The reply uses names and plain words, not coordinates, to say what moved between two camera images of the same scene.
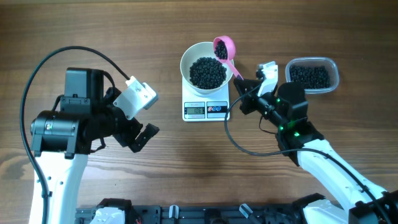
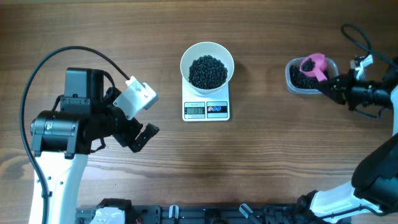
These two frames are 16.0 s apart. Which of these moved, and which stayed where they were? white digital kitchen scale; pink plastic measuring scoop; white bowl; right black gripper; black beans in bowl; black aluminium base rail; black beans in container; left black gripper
Moved: pink plastic measuring scoop; right black gripper
Stayed: left black gripper; black beans in container; white digital kitchen scale; black beans in bowl; black aluminium base rail; white bowl
